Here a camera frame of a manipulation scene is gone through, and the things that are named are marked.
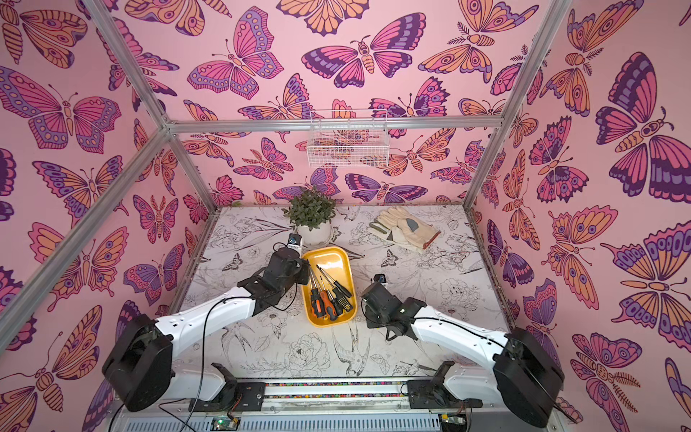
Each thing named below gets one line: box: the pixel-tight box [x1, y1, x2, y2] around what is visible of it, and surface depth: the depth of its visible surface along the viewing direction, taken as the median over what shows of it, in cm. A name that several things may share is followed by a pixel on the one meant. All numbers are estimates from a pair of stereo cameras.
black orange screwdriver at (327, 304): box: [314, 272, 338, 322], surface depth 87 cm
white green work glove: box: [367, 219, 425, 254], surface depth 111 cm
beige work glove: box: [376, 207, 441, 251], surface depth 114 cm
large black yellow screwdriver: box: [320, 275, 353, 312], surface depth 89 cm
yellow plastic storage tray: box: [301, 245, 359, 328], surface depth 91 cm
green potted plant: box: [280, 186, 336, 232], surface depth 94 cm
